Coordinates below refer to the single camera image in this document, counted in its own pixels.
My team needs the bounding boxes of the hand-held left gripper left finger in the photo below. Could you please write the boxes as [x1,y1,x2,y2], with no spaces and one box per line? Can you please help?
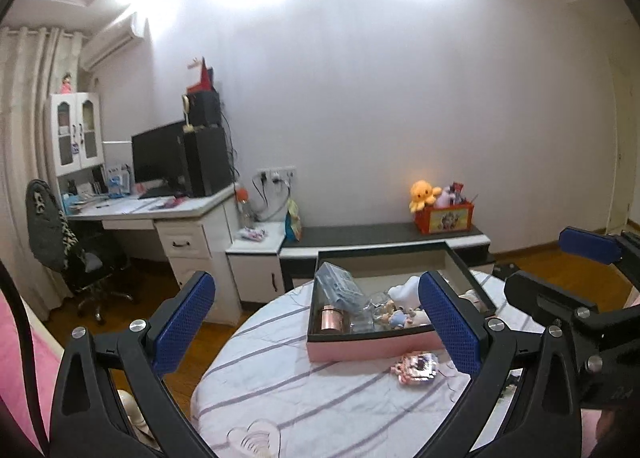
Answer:
[47,270,217,458]

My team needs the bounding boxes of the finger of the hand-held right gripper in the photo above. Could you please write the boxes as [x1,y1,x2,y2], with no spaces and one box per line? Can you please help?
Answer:
[502,272,640,374]
[557,225,640,284]

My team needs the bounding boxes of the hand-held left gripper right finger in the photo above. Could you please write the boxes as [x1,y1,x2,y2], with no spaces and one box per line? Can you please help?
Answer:
[419,270,583,458]

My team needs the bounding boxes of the pink storage box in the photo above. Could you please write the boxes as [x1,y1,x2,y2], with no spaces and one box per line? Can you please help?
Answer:
[306,240,498,364]

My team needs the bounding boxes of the pink plastic toy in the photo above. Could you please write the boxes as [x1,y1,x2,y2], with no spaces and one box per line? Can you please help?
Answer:
[391,352,441,389]

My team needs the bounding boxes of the white desk drawer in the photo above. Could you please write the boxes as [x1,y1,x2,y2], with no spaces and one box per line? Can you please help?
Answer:
[157,228,211,259]

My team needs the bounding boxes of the small white bedside cabinet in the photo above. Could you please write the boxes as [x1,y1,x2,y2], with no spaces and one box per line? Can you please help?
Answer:
[225,220,293,311]

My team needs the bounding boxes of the orange printed box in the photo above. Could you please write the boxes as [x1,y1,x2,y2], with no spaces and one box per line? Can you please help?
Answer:
[414,203,476,238]

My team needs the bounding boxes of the round table with striped cloth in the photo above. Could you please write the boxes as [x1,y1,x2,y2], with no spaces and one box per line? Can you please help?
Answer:
[190,268,551,458]

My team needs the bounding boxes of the cream rounded object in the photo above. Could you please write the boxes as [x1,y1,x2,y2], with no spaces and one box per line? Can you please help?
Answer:
[116,388,161,454]

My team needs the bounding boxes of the cream door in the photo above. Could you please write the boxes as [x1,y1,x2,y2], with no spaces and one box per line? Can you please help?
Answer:
[607,23,640,236]

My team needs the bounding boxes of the white desk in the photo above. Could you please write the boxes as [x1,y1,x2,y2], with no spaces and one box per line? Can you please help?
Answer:
[67,185,243,311]

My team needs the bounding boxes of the copper metal can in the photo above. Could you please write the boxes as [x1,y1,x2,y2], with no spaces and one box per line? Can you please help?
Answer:
[319,305,351,335]

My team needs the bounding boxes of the clear plastic packet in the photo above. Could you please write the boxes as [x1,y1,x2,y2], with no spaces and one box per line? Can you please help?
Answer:
[315,262,368,314]

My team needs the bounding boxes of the clear bottle orange cap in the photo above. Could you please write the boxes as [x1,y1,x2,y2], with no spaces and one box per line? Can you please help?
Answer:
[236,188,256,229]

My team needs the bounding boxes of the low dark bench cabinet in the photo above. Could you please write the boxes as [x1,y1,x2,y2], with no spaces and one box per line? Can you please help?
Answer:
[279,220,496,294]

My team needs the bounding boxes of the pile of papers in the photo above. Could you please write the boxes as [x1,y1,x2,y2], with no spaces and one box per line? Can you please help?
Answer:
[67,190,186,214]

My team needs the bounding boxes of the orange octopus plush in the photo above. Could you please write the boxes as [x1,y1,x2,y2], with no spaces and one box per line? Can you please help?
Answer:
[409,180,443,213]

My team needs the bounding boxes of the yellow blue snack bag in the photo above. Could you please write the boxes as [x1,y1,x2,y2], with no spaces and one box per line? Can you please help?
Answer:
[284,198,304,243]

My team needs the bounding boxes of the leopard print cloth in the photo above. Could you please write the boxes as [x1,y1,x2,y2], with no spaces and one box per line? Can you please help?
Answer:
[52,198,81,271]

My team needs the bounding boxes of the blue white packet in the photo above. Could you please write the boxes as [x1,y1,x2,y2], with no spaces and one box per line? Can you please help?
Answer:
[106,165,132,196]

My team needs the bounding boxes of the black computer tower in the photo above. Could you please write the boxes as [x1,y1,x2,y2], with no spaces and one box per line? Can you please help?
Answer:
[182,125,236,199]

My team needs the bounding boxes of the pink blanket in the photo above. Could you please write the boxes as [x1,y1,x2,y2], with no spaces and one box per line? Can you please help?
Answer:
[0,288,66,458]

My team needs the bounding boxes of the black computer monitor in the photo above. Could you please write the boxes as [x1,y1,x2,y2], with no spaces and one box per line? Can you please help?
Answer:
[131,120,188,191]

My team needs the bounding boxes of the black office chair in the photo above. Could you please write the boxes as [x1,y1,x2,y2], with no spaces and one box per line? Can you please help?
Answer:
[26,179,136,324]

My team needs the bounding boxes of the cream round desk ornament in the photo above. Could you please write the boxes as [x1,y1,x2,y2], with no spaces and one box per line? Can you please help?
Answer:
[181,93,196,133]

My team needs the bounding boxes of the black speaker box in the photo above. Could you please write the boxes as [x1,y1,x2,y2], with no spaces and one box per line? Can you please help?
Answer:
[187,90,222,129]

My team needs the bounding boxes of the red triangular ornament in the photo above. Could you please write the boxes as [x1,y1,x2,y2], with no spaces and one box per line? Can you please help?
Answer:
[186,57,216,95]

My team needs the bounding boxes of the white glass-door cabinet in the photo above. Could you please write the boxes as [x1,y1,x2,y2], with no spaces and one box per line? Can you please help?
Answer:
[47,90,106,178]

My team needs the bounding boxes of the cream curtain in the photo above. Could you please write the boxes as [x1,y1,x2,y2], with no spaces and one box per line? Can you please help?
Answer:
[0,25,86,289]

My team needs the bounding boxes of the white air conditioner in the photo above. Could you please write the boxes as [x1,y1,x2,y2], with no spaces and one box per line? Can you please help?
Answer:
[79,13,147,71]

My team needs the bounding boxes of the black power cable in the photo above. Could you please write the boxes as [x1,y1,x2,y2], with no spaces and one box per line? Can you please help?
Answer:
[250,173,293,221]

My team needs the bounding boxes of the white wall power outlet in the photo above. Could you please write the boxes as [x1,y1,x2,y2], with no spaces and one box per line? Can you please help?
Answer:
[256,165,297,184]

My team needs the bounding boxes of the black computer cables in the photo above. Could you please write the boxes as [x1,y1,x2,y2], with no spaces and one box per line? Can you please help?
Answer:
[219,100,240,179]

